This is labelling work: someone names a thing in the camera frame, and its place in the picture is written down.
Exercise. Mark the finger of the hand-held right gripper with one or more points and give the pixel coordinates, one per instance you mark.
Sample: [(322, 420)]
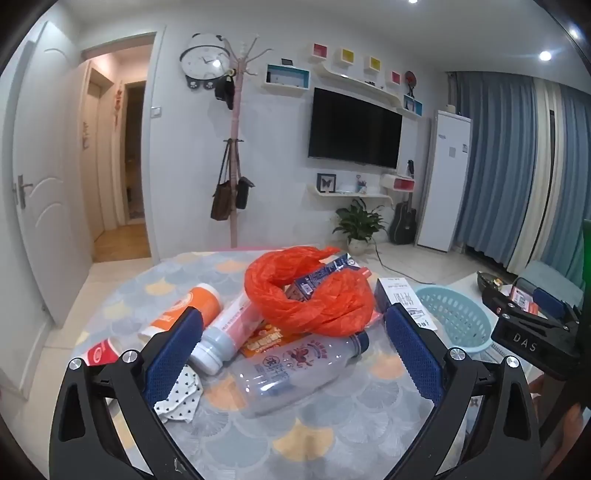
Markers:
[(498, 304), (551, 302)]

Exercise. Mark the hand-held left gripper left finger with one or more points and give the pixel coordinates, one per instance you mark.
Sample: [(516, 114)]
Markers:
[(173, 355)]

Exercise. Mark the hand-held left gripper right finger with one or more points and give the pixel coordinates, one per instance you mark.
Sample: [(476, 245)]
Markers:
[(415, 355)]

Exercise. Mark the white heart-print paper wrapper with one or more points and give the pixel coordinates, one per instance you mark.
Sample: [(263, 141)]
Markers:
[(182, 397)]

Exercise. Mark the light blue plastic basket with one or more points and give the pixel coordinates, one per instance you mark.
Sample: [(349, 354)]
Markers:
[(457, 314)]

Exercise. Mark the orange white canister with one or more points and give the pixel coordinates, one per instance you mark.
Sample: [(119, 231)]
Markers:
[(198, 295)]

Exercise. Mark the white cardboard box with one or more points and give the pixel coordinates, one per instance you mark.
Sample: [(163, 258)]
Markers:
[(401, 290)]

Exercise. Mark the white bottle grey cap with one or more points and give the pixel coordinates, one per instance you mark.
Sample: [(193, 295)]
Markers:
[(231, 323)]

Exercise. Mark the red paper cup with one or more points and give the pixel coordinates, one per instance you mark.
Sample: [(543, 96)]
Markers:
[(101, 353)]

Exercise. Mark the orange snack packet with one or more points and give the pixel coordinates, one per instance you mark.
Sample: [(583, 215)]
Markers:
[(263, 344)]

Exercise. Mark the clear plastic bottle blue cap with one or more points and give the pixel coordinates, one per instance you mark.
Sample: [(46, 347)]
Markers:
[(286, 374)]

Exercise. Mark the blue white milk carton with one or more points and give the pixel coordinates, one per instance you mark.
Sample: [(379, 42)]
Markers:
[(318, 277)]

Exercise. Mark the orange plastic bag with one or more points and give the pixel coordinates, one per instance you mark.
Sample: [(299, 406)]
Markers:
[(277, 277)]

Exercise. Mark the black shoulder bag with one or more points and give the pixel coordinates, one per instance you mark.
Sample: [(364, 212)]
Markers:
[(243, 194)]

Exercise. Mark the brown shoulder bag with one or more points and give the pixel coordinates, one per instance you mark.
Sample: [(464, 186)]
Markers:
[(223, 198)]

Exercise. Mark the person's right hand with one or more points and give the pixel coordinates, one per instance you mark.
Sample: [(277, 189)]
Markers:
[(572, 422)]

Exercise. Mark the red white packet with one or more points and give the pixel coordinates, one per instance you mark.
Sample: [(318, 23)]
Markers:
[(521, 297)]

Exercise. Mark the dark tray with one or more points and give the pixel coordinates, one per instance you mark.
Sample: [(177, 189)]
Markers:
[(489, 280)]

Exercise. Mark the teal sofa cushion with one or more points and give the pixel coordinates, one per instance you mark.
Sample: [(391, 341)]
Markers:
[(549, 274)]

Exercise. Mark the black guitar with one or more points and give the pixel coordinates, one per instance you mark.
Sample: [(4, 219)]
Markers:
[(403, 226)]

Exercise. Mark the blue beige curtain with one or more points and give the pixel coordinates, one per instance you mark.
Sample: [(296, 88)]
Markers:
[(508, 175)]

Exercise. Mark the white refrigerator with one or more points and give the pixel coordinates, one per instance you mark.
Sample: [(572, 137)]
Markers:
[(445, 184)]

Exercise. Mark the green potted plant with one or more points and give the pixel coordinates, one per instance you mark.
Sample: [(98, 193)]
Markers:
[(360, 221)]

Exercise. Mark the pink white drawer box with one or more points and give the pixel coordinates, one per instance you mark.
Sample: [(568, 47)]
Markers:
[(398, 184)]

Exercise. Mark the black bottle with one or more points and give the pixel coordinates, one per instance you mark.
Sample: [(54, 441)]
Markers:
[(410, 168)]

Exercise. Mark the small photo stand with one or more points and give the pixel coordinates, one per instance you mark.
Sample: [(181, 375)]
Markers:
[(360, 184)]

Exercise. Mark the pink coat rack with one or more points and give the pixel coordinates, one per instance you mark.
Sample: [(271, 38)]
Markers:
[(236, 152)]

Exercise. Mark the small blue box shelf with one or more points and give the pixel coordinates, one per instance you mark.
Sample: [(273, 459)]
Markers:
[(412, 105)]

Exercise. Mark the black flat-screen television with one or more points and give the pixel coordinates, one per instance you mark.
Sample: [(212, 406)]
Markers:
[(355, 127)]

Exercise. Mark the white door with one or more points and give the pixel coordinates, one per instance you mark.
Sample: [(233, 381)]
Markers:
[(51, 161)]

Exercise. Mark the red round ornament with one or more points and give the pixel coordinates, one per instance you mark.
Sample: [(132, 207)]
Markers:
[(410, 79)]

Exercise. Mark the red hanging decoration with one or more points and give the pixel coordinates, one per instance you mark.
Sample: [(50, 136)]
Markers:
[(118, 104)]

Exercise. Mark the black cap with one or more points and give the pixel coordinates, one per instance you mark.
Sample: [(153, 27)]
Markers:
[(225, 92)]

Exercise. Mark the large blue box shelf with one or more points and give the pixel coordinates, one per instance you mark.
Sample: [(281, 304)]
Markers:
[(286, 76)]

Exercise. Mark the white low wall shelf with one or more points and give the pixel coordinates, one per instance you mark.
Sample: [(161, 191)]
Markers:
[(346, 194)]

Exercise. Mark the butterfly picture frame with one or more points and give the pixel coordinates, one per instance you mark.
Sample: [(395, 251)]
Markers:
[(327, 183)]

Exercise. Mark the red wall cube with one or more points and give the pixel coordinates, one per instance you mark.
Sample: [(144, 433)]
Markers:
[(319, 50), (395, 77)]

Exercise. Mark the white curved wall shelf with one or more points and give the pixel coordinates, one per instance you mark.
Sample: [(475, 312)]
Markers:
[(360, 83)]

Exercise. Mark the yellow wall cube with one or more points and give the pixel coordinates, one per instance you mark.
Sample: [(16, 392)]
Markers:
[(347, 56), (375, 63)]

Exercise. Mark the panda wall clock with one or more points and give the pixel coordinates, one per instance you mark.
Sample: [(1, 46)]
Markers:
[(205, 60)]

